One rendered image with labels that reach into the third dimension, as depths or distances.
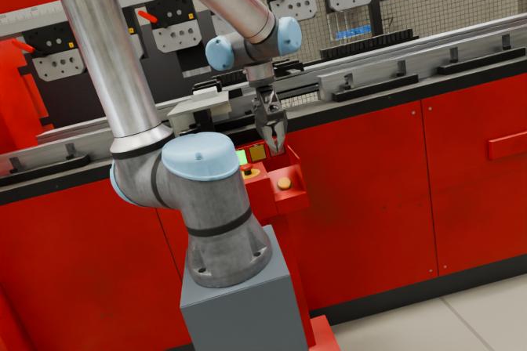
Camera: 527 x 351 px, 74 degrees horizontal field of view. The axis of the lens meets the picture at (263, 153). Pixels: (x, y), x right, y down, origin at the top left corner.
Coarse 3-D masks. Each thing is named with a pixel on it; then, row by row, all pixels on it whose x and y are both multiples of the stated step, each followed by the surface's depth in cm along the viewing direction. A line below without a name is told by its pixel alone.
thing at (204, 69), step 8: (192, 48) 121; (200, 48) 122; (184, 56) 122; (192, 56) 122; (200, 56) 122; (184, 64) 123; (192, 64) 123; (200, 64) 123; (208, 64) 123; (184, 72) 124; (192, 72) 125; (200, 72) 125
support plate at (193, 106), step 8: (216, 96) 116; (224, 96) 111; (184, 104) 116; (192, 104) 111; (200, 104) 106; (208, 104) 102; (216, 104) 101; (176, 112) 101; (184, 112) 100; (192, 112) 101
